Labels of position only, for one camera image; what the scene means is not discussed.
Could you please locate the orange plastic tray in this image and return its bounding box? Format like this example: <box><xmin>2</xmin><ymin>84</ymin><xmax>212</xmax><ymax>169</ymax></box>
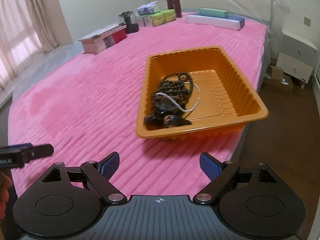
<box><xmin>136</xmin><ymin>47</ymin><xmax>268</xmax><ymax>139</ymax></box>

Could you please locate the dark beaded necklace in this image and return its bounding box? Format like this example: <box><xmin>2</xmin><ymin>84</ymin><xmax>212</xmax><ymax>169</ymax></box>
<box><xmin>143</xmin><ymin>71</ymin><xmax>195</xmax><ymax>131</ymax></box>

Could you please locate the silver pearl chain necklace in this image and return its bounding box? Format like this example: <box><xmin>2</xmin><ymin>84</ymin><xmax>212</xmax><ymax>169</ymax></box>
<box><xmin>154</xmin><ymin>82</ymin><xmax>201</xmax><ymax>113</ymax></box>

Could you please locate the pink wooden jewelry box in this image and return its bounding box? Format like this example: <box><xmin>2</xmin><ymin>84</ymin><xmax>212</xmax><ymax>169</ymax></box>
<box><xmin>79</xmin><ymin>23</ymin><xmax>127</xmax><ymax>55</ymax></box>

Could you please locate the person's left hand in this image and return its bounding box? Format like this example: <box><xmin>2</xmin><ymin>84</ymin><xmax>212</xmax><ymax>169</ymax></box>
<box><xmin>0</xmin><ymin>172</ymin><xmax>13</xmax><ymax>219</ymax></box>

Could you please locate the pink fleece blanket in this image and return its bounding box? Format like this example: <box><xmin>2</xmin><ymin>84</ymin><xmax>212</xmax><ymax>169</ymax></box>
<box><xmin>8</xmin><ymin>18</ymin><xmax>267</xmax><ymax>196</ymax></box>

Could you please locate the beige curtain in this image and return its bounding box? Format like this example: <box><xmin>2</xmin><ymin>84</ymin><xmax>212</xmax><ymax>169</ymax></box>
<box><xmin>1</xmin><ymin>0</ymin><xmax>58</xmax><ymax>91</ymax></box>

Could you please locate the cardboard box on floor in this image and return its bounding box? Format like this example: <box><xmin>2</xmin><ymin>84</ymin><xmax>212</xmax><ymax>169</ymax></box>
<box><xmin>263</xmin><ymin>65</ymin><xmax>293</xmax><ymax>93</ymax></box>

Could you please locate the white grey nightstand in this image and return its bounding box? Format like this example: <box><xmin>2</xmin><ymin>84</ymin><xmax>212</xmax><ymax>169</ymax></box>
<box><xmin>276</xmin><ymin>29</ymin><xmax>319</xmax><ymax>89</ymax></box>

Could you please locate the green tissue box pack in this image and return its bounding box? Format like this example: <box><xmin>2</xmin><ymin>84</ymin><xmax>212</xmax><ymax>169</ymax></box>
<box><xmin>136</xmin><ymin>9</ymin><xmax>176</xmax><ymax>27</ymax></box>

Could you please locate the blue and white flat box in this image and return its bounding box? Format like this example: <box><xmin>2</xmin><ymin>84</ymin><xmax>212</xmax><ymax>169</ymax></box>
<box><xmin>185</xmin><ymin>14</ymin><xmax>245</xmax><ymax>31</ymax></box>

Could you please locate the white tissue packet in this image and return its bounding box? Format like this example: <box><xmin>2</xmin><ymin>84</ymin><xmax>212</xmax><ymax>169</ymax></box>
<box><xmin>137</xmin><ymin>1</ymin><xmax>160</xmax><ymax>15</ymax></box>

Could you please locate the green rectangular box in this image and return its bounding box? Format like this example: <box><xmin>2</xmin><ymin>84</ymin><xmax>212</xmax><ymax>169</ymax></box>
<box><xmin>200</xmin><ymin>8</ymin><xmax>228</xmax><ymax>18</ymax></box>

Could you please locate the dark maroon box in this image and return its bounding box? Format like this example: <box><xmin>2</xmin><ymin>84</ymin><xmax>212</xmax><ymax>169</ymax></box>
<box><xmin>167</xmin><ymin>0</ymin><xmax>182</xmax><ymax>18</ymax></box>

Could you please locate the wall power socket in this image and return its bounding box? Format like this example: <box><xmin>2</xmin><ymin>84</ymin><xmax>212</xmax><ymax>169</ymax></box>
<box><xmin>304</xmin><ymin>17</ymin><xmax>311</xmax><ymax>27</ymax></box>

